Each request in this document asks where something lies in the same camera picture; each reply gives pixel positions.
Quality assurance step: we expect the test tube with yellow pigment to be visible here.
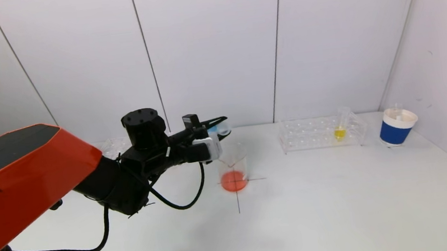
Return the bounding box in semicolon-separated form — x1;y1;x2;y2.
330;106;354;142

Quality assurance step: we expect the test tube with blue pigment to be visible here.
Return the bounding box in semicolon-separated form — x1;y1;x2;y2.
205;118;232;139

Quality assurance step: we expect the clear acrylic test tube rack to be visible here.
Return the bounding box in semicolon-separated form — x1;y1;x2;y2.
101;137;133;161
276;110;369;156

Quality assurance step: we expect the clear glass beaker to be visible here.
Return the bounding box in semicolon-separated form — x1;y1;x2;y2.
214;141;251;194

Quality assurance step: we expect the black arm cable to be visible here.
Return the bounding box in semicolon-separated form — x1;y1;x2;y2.
8;203;115;251

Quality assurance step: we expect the blue white paper cup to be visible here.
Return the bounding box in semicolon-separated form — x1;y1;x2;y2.
376;106;422;149

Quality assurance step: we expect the test tube with red pigment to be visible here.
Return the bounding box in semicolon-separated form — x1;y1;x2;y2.
391;102;405;120

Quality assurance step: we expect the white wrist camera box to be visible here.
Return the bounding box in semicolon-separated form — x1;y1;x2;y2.
192;136;224;164

